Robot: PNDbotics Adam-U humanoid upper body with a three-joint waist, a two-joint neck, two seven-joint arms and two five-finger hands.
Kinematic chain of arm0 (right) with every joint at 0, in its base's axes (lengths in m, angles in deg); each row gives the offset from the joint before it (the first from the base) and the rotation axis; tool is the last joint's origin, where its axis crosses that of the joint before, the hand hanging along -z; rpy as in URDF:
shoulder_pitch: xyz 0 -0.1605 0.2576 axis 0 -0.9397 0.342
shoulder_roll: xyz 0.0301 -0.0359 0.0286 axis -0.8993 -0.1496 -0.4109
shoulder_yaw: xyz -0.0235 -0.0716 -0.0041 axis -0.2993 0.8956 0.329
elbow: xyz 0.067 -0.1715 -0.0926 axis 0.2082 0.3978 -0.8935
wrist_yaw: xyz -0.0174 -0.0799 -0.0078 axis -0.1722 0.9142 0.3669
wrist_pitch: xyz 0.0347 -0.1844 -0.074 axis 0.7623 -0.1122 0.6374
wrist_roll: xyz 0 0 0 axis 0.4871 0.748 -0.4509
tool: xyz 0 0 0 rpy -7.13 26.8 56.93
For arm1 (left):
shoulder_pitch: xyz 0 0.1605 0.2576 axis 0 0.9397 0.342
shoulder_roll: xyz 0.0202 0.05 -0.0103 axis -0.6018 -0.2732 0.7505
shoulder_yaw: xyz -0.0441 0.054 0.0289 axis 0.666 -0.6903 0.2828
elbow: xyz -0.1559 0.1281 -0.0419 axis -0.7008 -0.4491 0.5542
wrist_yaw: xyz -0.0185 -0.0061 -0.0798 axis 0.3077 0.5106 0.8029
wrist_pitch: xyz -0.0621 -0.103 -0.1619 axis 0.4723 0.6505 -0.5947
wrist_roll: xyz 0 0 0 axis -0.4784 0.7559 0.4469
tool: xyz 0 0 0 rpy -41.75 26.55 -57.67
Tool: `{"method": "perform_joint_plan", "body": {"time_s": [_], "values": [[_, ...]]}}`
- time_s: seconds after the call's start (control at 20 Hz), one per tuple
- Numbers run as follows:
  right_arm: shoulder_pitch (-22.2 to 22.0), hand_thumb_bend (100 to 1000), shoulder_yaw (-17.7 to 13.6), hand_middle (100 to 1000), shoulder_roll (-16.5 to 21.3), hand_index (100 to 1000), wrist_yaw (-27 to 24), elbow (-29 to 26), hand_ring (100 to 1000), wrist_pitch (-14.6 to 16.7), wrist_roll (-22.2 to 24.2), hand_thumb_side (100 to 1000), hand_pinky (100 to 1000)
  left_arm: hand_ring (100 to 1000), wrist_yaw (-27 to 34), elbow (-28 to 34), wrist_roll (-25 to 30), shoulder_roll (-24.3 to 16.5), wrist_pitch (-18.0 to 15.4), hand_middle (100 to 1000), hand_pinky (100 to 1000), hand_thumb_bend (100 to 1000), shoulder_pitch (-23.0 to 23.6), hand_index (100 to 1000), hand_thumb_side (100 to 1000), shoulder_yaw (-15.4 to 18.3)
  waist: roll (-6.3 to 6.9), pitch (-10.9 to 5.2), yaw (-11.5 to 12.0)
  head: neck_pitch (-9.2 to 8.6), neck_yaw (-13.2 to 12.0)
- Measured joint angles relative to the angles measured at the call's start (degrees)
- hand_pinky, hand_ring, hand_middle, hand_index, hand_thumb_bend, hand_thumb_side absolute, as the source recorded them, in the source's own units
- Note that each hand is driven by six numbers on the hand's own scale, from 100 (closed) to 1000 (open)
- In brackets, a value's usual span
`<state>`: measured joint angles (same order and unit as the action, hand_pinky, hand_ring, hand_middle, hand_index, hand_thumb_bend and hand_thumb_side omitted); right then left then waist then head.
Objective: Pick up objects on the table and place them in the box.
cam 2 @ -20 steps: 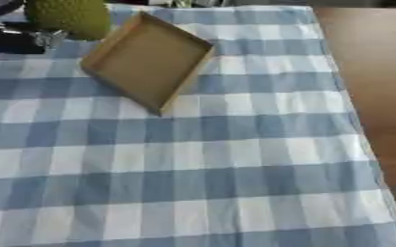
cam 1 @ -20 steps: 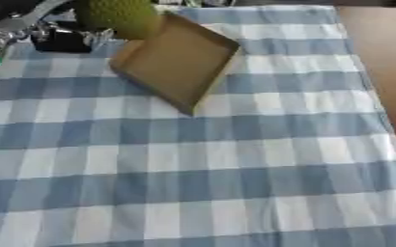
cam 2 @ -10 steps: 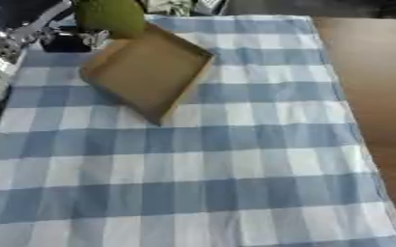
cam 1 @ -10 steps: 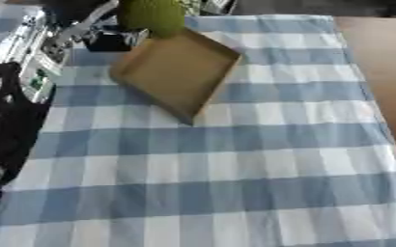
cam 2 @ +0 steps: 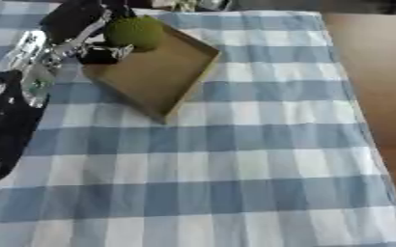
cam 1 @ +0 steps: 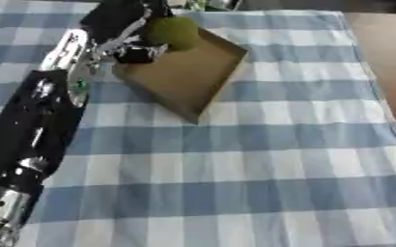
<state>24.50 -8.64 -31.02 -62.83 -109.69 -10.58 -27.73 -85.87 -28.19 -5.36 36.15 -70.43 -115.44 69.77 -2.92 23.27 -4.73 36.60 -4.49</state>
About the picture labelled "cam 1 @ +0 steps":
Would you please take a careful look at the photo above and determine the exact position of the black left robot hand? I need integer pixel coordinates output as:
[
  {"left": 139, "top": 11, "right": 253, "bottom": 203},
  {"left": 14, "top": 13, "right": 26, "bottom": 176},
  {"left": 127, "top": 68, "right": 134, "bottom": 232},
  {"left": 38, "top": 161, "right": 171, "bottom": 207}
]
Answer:
[{"left": 77, "top": 0, "right": 177, "bottom": 65}]

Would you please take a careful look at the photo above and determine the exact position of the green round toy fruit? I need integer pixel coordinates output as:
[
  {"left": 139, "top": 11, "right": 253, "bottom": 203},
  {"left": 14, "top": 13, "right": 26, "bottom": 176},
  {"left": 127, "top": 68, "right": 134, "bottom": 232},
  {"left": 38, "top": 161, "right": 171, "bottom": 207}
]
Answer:
[{"left": 144, "top": 15, "right": 202, "bottom": 52}]

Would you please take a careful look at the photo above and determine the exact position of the tan cardboard box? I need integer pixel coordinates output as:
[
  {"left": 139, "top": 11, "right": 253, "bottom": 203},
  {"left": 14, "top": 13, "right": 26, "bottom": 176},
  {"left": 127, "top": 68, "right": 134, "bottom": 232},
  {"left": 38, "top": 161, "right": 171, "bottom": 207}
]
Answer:
[{"left": 110, "top": 26, "right": 251, "bottom": 125}]

